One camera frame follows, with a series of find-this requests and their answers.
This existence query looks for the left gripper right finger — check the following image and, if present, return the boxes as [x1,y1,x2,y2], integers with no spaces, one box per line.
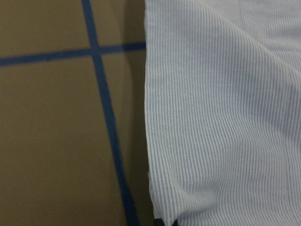
[172,220,179,226]

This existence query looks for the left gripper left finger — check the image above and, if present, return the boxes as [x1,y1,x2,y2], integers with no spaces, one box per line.
[153,218,165,226]

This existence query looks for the light blue striped shirt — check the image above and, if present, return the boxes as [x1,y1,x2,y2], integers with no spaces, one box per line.
[145,0,301,226]

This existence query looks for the brown table mat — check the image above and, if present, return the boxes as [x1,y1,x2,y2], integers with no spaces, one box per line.
[0,0,153,226]

